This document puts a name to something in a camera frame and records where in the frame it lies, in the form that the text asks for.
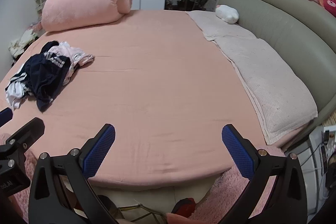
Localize white plush toy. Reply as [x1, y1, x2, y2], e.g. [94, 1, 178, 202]
[215, 5, 240, 24]

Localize dark pink bear plush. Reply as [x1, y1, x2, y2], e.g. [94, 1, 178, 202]
[322, 0, 336, 17]

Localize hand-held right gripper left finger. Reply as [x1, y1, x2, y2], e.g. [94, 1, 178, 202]
[28, 123, 116, 224]

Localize dark navy garment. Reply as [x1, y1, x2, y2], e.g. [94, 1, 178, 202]
[41, 41, 60, 53]

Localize pile of pale clothes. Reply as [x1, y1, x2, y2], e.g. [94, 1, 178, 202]
[8, 22, 44, 59]

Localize white shelf rack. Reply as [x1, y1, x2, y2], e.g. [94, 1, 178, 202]
[34, 0, 50, 17]

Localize white striped garment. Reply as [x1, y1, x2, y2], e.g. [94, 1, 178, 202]
[5, 70, 36, 110]

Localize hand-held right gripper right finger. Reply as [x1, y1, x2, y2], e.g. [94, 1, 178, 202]
[221, 124, 307, 224]

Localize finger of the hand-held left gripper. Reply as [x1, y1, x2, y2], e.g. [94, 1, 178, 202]
[0, 107, 13, 126]
[0, 117, 45, 161]

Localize navy blue shorts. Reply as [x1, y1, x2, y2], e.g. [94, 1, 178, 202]
[28, 52, 72, 112]

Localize pink fluffy rug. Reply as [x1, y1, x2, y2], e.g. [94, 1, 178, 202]
[0, 132, 288, 224]

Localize red slipper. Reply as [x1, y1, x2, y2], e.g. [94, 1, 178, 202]
[172, 198, 196, 215]

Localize grey padded headboard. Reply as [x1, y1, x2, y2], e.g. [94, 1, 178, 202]
[217, 0, 336, 135]

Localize pink printed garment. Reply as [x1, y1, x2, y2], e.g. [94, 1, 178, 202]
[49, 42, 95, 75]

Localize rolled pink blanket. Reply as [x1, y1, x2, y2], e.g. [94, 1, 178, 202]
[41, 0, 134, 32]

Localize pink round bed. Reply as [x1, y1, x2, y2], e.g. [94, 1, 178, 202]
[0, 9, 319, 203]

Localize white bedside table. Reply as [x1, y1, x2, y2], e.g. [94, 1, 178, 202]
[287, 124, 336, 197]

